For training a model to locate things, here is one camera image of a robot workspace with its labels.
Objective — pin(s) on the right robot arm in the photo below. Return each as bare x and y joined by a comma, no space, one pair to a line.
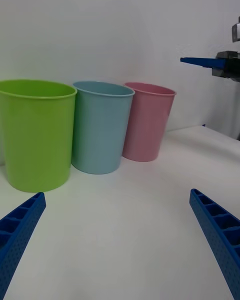
236,31

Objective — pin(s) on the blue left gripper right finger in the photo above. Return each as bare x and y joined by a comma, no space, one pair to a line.
220,232

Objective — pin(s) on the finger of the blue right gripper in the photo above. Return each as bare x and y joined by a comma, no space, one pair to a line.
202,61
215,66

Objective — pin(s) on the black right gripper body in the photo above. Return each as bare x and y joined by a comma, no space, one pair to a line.
230,66

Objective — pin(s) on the pink plastic waste bin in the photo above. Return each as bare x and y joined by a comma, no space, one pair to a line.
147,125

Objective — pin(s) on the green plastic waste bin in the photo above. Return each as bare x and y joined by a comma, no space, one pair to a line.
37,142

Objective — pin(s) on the pale blue plastic waste bin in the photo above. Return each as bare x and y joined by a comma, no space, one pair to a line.
100,132

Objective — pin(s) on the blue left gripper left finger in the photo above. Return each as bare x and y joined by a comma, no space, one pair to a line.
17,232

